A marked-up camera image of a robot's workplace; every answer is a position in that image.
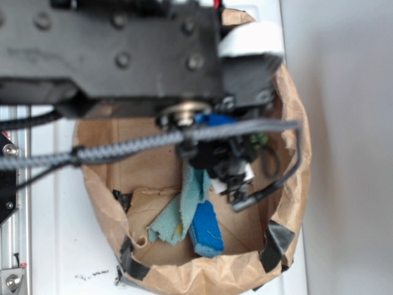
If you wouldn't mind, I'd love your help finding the blue sponge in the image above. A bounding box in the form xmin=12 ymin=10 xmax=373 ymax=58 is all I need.
xmin=189 ymin=200 xmax=225 ymax=258

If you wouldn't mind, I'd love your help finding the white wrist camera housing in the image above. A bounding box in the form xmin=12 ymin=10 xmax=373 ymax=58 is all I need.
xmin=218 ymin=21 xmax=285 ymax=58

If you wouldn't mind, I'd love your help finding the teal microfiber cloth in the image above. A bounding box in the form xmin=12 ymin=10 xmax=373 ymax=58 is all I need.
xmin=147 ymin=162 xmax=211 ymax=245

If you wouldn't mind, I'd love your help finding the brown paper bag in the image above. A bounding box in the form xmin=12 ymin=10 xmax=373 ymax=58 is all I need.
xmin=82 ymin=66 xmax=312 ymax=294

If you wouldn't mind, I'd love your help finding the aluminium extrusion rail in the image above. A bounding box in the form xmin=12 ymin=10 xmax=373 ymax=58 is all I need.
xmin=1 ymin=106 xmax=32 ymax=294

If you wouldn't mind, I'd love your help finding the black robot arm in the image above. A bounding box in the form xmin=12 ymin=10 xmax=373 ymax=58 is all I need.
xmin=1 ymin=1 xmax=284 ymax=210

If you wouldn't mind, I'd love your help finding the black camera cable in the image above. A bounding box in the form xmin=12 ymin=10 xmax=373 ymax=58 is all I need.
xmin=232 ymin=127 xmax=305 ymax=213

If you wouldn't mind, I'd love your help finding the silver rail corner bracket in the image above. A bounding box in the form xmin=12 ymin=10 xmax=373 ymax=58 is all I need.
xmin=1 ymin=268 xmax=27 ymax=295

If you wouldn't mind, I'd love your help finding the grey braided cable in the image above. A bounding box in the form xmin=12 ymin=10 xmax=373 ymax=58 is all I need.
xmin=0 ymin=119 xmax=300 ymax=170

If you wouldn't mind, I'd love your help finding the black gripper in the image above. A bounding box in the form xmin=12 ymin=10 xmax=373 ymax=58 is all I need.
xmin=189 ymin=55 xmax=282 ymax=205

